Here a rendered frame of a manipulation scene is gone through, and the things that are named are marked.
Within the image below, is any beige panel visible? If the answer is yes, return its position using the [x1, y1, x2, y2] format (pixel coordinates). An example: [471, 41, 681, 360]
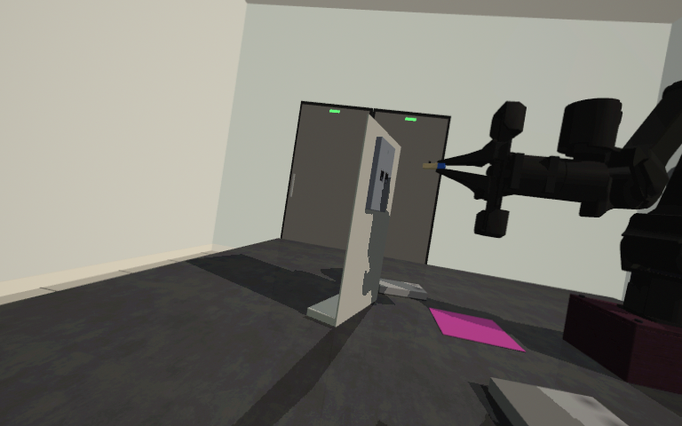
[306, 114, 401, 327]

